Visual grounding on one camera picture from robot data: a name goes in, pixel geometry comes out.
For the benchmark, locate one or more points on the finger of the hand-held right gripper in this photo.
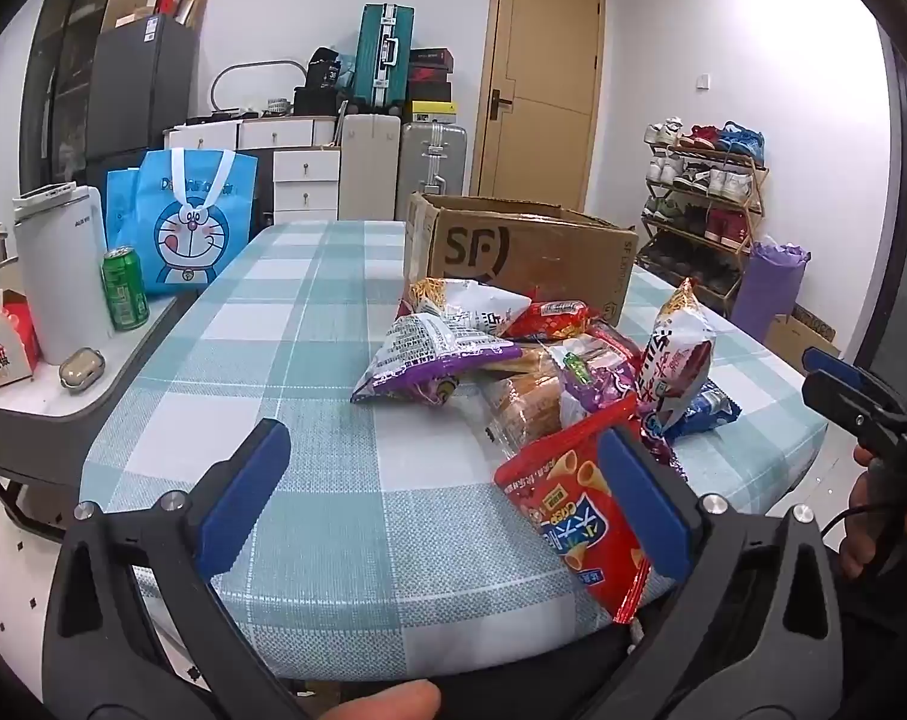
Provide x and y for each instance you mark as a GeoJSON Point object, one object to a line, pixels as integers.
{"type": "Point", "coordinates": [836, 394]}
{"type": "Point", "coordinates": [821, 358]}

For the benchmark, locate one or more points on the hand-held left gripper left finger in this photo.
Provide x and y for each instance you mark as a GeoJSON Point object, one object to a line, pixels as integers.
{"type": "Point", "coordinates": [243, 495]}

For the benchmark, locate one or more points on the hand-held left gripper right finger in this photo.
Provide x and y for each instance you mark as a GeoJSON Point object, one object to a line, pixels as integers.
{"type": "Point", "coordinates": [641, 502]}

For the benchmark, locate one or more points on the red cone snack packet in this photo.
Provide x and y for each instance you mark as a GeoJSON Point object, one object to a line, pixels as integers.
{"type": "Point", "coordinates": [566, 495]}

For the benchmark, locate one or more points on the blue cookie packet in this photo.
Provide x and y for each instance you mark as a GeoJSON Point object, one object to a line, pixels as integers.
{"type": "Point", "coordinates": [708, 412]}

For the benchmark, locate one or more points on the purple white candy packet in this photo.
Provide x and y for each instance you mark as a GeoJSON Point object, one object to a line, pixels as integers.
{"type": "Point", "coordinates": [592, 375]}

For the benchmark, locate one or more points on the white maroon noodle snack bag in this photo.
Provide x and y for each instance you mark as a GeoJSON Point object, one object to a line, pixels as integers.
{"type": "Point", "coordinates": [675, 360]}

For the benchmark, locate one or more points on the clear bread package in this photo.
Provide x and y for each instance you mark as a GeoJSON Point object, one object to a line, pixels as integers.
{"type": "Point", "coordinates": [521, 405]}

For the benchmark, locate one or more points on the small red snack packet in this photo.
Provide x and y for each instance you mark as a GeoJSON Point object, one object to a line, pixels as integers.
{"type": "Point", "coordinates": [551, 319]}

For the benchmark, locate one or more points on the silver purple snack bag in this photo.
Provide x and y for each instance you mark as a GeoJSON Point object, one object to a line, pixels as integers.
{"type": "Point", "coordinates": [431, 349]}

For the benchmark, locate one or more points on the white orange noodle snack bag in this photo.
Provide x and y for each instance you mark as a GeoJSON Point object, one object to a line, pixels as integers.
{"type": "Point", "coordinates": [468, 300]}

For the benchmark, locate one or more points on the brown cardboard box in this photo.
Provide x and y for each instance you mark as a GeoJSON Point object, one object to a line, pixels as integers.
{"type": "Point", "coordinates": [528, 255]}

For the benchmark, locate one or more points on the person's right hand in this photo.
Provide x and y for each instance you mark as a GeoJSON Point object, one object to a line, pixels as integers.
{"type": "Point", "coordinates": [858, 510]}

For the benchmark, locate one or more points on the person's left hand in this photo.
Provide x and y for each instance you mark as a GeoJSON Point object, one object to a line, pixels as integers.
{"type": "Point", "coordinates": [378, 705]}

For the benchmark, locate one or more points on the printed cardboard box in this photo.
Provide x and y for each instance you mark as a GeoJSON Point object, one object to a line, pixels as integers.
{"type": "Point", "coordinates": [787, 334]}

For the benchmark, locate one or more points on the purple rolled mat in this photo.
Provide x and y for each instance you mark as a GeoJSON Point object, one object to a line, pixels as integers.
{"type": "Point", "coordinates": [768, 292]}

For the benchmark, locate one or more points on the wooden shoe rack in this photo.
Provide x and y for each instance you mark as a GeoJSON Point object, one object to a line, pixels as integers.
{"type": "Point", "coordinates": [757, 187]}

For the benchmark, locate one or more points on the beige earbuds case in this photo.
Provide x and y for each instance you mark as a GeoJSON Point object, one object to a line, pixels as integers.
{"type": "Point", "coordinates": [82, 373]}

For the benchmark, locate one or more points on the grey side table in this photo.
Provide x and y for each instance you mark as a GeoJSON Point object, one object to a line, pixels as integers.
{"type": "Point", "coordinates": [48, 420]}

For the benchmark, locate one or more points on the green drink can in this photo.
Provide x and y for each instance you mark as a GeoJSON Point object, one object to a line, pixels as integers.
{"type": "Point", "coordinates": [126, 289]}

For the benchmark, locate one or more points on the blue cartoon tote bag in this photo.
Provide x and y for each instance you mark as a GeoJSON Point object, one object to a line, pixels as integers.
{"type": "Point", "coordinates": [191, 225]}

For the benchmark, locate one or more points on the white electric kettle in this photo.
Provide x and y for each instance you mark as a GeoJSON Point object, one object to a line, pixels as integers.
{"type": "Point", "coordinates": [63, 277]}

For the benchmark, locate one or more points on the red white carton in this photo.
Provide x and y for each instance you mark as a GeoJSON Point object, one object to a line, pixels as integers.
{"type": "Point", "coordinates": [0, 345]}

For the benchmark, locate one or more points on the white drawer dresser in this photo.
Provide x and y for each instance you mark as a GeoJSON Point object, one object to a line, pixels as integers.
{"type": "Point", "coordinates": [303, 172]}

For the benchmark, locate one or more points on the beige suitcase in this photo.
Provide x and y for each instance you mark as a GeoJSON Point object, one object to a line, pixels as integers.
{"type": "Point", "coordinates": [369, 169]}

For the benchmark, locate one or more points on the silver suitcase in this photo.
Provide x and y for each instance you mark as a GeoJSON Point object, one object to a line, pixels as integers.
{"type": "Point", "coordinates": [432, 165]}

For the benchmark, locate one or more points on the small white basket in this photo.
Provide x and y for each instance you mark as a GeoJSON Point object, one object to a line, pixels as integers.
{"type": "Point", "coordinates": [276, 106]}

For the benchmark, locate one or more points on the wooden door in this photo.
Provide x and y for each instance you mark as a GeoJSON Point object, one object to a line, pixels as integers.
{"type": "Point", "coordinates": [536, 90]}

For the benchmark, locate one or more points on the oval mirror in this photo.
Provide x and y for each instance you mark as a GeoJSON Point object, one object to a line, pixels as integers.
{"type": "Point", "coordinates": [215, 86]}

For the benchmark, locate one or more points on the dark grey refrigerator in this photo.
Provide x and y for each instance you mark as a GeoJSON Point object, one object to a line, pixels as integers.
{"type": "Point", "coordinates": [138, 90]}

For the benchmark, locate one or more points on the black bag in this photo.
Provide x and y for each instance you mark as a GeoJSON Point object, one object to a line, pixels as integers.
{"type": "Point", "coordinates": [322, 79]}

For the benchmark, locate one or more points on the dark glass cabinet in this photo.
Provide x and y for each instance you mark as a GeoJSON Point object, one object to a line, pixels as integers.
{"type": "Point", "coordinates": [63, 90]}

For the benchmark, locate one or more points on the stack of shoe boxes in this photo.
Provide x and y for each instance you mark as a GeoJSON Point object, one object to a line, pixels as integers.
{"type": "Point", "coordinates": [429, 82]}

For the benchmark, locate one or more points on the teal suitcase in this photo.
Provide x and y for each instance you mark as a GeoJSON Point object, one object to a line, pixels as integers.
{"type": "Point", "coordinates": [382, 52]}

